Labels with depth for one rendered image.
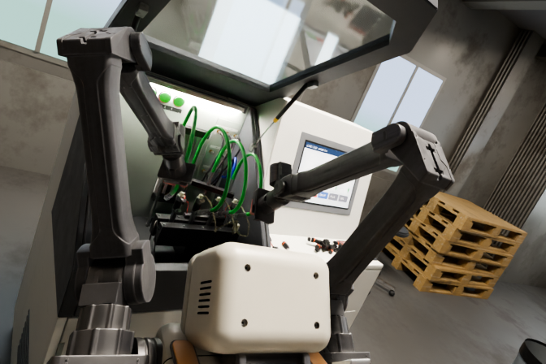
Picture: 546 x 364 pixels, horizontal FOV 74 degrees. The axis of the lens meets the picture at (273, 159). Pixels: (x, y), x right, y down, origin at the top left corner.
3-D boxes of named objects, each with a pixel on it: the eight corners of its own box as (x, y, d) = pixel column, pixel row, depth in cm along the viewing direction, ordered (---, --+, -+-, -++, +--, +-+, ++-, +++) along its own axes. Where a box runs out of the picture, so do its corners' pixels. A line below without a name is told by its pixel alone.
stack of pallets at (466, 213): (434, 256, 569) (466, 199, 547) (490, 300, 485) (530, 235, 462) (368, 244, 501) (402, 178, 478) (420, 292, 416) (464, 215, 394)
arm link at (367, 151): (401, 144, 62) (441, 159, 67) (398, 114, 64) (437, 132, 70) (270, 197, 96) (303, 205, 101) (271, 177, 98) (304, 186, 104)
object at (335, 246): (317, 256, 159) (322, 245, 158) (303, 242, 167) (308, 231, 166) (350, 257, 173) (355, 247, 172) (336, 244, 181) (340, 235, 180)
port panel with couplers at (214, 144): (197, 182, 165) (221, 119, 158) (194, 179, 168) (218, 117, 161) (221, 186, 173) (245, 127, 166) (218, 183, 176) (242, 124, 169)
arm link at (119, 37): (37, 10, 49) (114, 8, 49) (84, 32, 62) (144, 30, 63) (76, 318, 55) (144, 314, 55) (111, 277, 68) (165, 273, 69)
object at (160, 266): (73, 317, 103) (88, 270, 99) (71, 306, 106) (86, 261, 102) (249, 304, 140) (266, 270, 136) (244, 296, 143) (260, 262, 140)
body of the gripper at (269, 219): (273, 193, 115) (284, 186, 109) (270, 225, 110) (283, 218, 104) (254, 188, 112) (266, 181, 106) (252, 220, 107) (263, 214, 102)
